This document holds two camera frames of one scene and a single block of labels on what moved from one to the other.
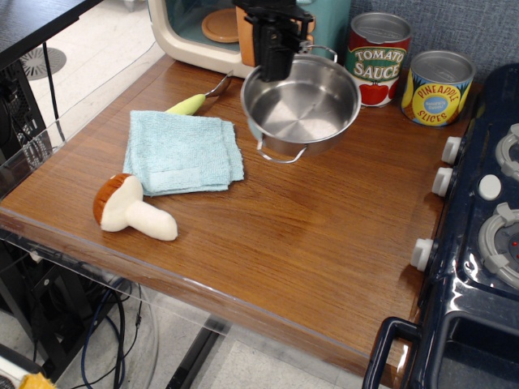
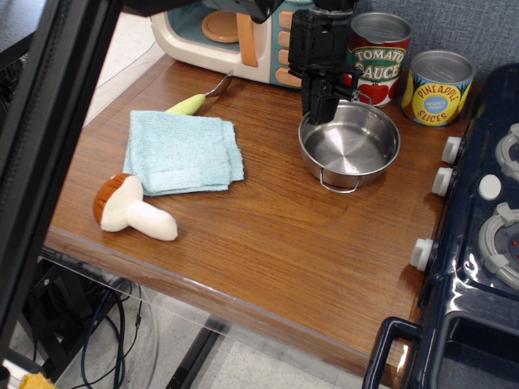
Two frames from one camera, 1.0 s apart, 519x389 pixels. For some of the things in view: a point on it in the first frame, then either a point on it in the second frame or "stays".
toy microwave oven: x=216 y=35 stays
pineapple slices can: x=437 y=87 stays
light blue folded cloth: x=173 y=153 stays
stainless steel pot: x=319 y=104 to x=356 y=147
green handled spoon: x=192 y=105 stays
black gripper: x=280 y=27 to x=319 y=40
